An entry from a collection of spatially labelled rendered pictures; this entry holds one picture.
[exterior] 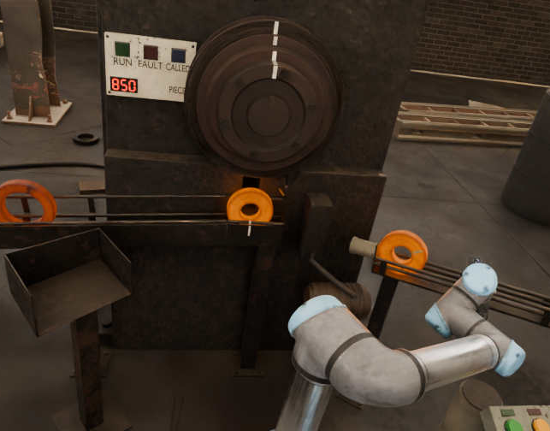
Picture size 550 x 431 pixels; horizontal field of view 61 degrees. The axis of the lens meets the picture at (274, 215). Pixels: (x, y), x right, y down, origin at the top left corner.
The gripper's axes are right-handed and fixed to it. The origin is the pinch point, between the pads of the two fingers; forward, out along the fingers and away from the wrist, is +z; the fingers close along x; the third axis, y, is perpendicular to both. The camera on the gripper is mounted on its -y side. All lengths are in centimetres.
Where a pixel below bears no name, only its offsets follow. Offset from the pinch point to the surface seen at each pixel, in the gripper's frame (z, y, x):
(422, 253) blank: 0.5, -12.0, -16.3
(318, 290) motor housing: 3.4, 4.8, -48.7
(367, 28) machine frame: -36, -70, -38
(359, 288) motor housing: 11.9, 0.3, -36.7
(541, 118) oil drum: 179, -173, 36
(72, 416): -5, 65, -125
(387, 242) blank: -0.2, -14.1, -27.7
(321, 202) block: -9, -23, -50
